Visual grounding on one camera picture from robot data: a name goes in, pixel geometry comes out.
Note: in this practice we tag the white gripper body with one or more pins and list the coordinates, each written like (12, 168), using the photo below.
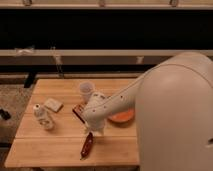
(95, 126)

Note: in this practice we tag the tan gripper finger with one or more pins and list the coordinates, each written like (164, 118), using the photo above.
(101, 132)

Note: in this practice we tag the red chili pepper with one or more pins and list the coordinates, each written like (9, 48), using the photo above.
(87, 146)

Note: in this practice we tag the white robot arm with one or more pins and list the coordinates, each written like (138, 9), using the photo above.
(173, 104)

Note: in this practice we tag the dark snack bar packet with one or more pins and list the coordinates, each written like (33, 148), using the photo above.
(77, 110)

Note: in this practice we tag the orange bowl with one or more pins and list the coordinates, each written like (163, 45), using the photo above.
(122, 116)

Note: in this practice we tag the clear plastic cup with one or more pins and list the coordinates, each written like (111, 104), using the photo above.
(86, 89)

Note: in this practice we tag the beige sponge block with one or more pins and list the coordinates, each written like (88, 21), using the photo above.
(53, 104)

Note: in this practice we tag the black object on floor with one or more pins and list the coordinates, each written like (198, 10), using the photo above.
(4, 114)

